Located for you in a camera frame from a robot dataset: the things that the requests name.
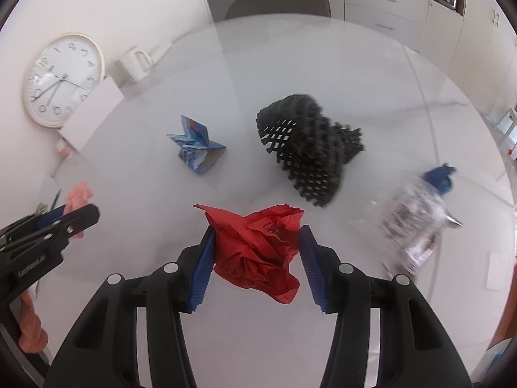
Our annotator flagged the dark blue crumpled paper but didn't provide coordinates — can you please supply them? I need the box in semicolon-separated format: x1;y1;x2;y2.
422;164;459;195

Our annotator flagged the white paper sheet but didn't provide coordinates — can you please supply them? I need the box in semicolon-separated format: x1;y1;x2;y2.
38;157;89;211

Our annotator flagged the grey drawer cabinet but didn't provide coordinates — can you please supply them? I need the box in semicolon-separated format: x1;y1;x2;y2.
343;0;431;44

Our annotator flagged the round white wall clock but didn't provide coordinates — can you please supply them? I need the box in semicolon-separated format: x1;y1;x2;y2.
22;32;106;129

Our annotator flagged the clear printed plastic wrapper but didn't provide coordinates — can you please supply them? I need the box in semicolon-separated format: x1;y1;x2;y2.
364;182;464;276

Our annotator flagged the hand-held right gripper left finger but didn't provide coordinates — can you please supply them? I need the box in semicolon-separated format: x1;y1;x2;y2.
44;224;216;388

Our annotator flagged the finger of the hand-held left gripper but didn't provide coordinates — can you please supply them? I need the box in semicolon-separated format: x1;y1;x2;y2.
0;204;100;253
0;205;68;238

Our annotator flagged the pink paper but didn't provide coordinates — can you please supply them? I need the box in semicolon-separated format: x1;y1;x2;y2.
67;182;95;240

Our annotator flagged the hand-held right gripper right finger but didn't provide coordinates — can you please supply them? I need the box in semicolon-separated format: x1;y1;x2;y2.
299;224;473;388

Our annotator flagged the blue folded carton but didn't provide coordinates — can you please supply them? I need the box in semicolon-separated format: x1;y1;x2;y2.
167;115;227;175

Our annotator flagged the white mug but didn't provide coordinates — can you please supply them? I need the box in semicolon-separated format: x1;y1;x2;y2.
114;46;154;85

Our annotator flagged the white rectangular box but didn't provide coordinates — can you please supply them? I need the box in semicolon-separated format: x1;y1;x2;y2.
62;77;124;154

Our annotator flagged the white stool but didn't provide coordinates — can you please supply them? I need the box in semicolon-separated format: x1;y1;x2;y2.
496;107;517;147

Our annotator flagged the person's left hand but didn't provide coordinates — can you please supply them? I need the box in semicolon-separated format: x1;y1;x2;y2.
18;291;50;354

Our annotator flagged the red paper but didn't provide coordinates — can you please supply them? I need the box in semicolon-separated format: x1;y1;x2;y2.
192;204;304;305

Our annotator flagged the grey chair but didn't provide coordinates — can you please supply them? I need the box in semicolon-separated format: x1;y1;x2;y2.
224;0;332;21

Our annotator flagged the black foam net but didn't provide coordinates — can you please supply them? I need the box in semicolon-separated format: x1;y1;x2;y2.
256;94;366;208

